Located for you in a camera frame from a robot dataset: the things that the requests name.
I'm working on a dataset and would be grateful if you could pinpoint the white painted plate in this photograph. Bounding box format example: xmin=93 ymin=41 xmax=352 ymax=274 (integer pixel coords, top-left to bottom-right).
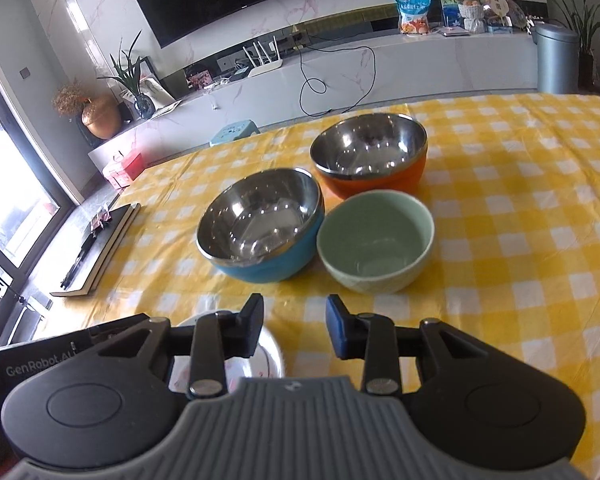
xmin=166 ymin=309 xmax=285 ymax=398

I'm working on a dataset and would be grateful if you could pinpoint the green ceramic bowl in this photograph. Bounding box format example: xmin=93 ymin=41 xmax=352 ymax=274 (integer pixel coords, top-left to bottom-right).
xmin=316 ymin=190 xmax=436 ymax=295

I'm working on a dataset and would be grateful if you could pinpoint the blue steel bowl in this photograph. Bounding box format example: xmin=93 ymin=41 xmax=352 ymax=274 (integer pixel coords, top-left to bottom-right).
xmin=196 ymin=168 xmax=325 ymax=284

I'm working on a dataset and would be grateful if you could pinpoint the orange steel bowl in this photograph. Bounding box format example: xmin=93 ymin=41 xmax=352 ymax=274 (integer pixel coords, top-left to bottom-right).
xmin=310 ymin=113 xmax=428 ymax=200

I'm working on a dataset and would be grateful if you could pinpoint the black notebook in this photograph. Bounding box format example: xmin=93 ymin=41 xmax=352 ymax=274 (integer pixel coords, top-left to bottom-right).
xmin=50 ymin=203 xmax=140 ymax=298

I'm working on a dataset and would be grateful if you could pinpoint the yellow checkered tablecloth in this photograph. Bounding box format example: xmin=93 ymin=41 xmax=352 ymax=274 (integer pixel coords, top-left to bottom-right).
xmin=29 ymin=91 xmax=600 ymax=480

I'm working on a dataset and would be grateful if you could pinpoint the pink storage box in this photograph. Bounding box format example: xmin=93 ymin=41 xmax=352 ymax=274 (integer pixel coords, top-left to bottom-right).
xmin=102 ymin=150 xmax=145 ymax=191

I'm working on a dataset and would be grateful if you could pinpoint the copper round vase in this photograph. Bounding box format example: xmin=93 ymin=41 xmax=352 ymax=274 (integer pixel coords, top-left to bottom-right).
xmin=81 ymin=94 xmax=122 ymax=140

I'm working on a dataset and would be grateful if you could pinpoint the blue plastic stool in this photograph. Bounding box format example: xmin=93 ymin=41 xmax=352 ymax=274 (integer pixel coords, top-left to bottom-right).
xmin=209 ymin=120 xmax=260 ymax=146

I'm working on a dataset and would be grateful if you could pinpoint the white tv console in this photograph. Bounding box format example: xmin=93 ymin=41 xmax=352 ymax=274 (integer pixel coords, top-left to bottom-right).
xmin=88 ymin=32 xmax=538 ymax=169

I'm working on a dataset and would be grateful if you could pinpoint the blue vase with plant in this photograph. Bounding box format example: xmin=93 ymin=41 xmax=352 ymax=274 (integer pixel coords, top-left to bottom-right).
xmin=99 ymin=32 xmax=156 ymax=119

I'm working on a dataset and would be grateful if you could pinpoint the grey metal trash bin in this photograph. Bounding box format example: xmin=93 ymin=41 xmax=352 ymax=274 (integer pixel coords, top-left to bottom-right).
xmin=532 ymin=23 xmax=579 ymax=94

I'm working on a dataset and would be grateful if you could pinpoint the white wifi router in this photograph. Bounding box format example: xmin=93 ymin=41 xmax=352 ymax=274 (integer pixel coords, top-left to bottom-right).
xmin=242 ymin=36 xmax=283 ymax=78

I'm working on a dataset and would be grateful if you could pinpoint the potted floor plant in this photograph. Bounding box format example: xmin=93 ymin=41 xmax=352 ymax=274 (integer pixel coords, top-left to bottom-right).
xmin=550 ymin=0 xmax=600 ymax=89

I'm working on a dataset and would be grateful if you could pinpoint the blue snack bag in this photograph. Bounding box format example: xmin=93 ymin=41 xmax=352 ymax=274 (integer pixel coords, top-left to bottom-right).
xmin=394 ymin=0 xmax=431 ymax=36

